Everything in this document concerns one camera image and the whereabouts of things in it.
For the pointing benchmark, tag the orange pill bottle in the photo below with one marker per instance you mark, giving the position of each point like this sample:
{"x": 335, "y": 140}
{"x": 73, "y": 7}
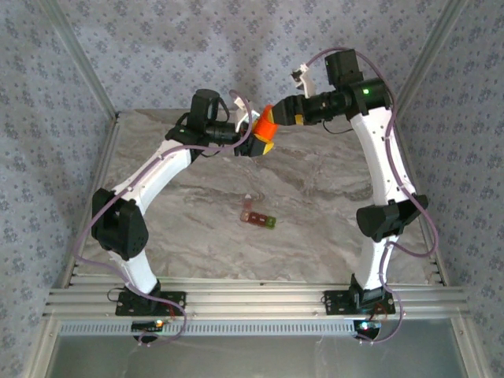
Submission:
{"x": 263, "y": 130}

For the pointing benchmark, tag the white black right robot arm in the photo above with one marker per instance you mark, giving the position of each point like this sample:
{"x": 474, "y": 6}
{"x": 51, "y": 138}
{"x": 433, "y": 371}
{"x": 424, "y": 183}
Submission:
{"x": 378, "y": 157}

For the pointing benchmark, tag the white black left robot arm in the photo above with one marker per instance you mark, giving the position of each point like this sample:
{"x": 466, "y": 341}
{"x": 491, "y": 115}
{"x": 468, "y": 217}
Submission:
{"x": 153, "y": 177}

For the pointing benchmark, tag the red Fri pill box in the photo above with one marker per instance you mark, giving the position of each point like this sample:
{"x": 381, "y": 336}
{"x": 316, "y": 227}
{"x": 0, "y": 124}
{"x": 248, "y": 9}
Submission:
{"x": 254, "y": 219}

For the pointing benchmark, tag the red Tues pill box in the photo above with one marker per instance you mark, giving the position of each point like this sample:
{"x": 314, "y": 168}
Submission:
{"x": 263, "y": 221}

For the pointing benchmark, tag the green pill box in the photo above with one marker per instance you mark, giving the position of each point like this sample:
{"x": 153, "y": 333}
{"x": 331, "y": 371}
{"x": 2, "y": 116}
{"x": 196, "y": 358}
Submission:
{"x": 271, "y": 223}

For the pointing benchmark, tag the small LED circuit board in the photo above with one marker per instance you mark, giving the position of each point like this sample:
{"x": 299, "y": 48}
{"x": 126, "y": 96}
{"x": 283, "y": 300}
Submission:
{"x": 366, "y": 326}
{"x": 147, "y": 325}

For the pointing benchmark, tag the grey metal panel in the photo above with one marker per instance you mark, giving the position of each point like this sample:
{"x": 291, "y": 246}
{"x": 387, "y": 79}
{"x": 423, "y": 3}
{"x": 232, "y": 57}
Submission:
{"x": 252, "y": 358}

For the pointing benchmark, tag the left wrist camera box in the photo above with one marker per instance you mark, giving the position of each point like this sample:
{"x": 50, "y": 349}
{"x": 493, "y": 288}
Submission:
{"x": 240, "y": 112}

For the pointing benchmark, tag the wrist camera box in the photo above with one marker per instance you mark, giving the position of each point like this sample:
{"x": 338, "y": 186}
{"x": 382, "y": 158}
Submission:
{"x": 305, "y": 80}
{"x": 240, "y": 112}

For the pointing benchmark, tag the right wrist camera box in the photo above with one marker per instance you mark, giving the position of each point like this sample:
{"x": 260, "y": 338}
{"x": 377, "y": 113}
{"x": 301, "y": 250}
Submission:
{"x": 305, "y": 80}

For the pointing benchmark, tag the aluminium frame post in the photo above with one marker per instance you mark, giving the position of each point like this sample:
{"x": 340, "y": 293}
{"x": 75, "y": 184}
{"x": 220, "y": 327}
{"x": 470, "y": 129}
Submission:
{"x": 427, "y": 59}
{"x": 84, "y": 67}

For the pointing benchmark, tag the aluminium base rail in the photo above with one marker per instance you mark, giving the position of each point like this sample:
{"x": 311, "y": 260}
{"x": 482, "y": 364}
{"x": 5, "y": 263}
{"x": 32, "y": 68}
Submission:
{"x": 252, "y": 299}

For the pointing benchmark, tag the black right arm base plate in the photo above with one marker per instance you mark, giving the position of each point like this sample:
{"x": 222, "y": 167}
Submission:
{"x": 334, "y": 303}

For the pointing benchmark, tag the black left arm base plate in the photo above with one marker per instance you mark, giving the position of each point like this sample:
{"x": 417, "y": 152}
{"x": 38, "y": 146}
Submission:
{"x": 177, "y": 303}

